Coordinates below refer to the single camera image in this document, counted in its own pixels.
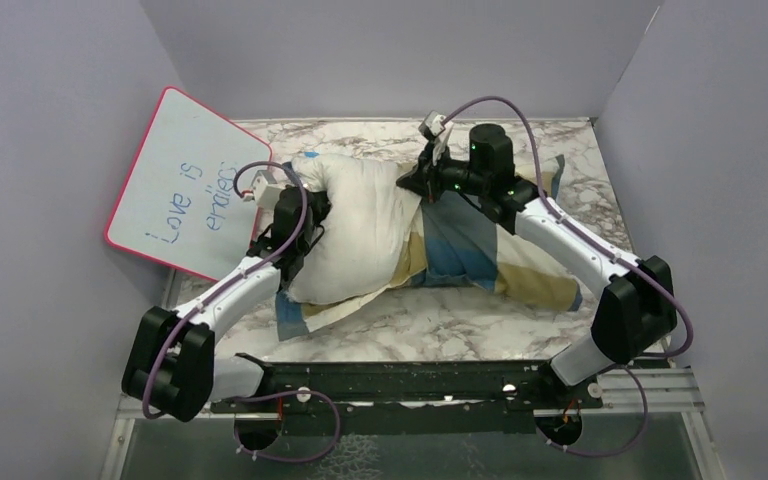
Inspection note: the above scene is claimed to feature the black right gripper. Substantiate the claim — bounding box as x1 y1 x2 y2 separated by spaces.
394 140 487 205

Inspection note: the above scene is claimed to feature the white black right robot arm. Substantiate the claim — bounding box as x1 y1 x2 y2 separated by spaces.
397 119 677 407

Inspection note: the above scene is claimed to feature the pink framed whiteboard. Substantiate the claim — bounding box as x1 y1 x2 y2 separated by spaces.
105 87 272 280

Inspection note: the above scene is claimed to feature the white pillow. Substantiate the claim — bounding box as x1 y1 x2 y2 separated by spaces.
287 153 420 306

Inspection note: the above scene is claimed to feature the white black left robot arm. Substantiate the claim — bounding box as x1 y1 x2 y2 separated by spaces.
121 187 331 421

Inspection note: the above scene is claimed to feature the blue beige checked pillowcase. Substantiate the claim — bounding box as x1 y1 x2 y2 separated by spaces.
275 193 582 341

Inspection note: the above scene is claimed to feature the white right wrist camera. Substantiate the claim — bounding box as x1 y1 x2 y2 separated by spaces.
418 111 452 165

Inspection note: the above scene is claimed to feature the aluminium frame rail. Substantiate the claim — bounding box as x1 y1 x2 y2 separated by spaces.
101 369 725 479

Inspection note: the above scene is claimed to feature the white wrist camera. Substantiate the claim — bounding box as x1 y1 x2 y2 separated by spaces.
242 170 286 211
418 111 452 165

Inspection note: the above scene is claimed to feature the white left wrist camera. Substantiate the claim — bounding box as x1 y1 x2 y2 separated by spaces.
242 170 286 211

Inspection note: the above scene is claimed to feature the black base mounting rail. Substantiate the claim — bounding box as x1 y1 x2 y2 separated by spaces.
210 354 603 436

